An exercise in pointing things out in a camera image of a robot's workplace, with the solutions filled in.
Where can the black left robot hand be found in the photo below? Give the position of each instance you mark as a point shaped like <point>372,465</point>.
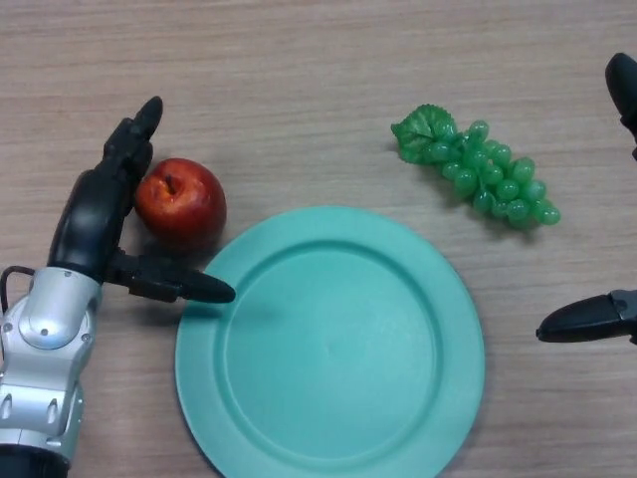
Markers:
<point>89,219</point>

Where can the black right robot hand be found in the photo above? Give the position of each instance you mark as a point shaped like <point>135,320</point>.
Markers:
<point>582,318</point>

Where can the red apple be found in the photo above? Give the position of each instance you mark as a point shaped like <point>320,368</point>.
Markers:
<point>184,209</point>

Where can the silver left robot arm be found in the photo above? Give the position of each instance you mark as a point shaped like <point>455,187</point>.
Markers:
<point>50,323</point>

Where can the green round plate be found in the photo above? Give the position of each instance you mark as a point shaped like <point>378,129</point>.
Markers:
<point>331,358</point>

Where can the green plastic grape bunch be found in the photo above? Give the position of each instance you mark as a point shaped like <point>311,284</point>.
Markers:
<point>490,174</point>

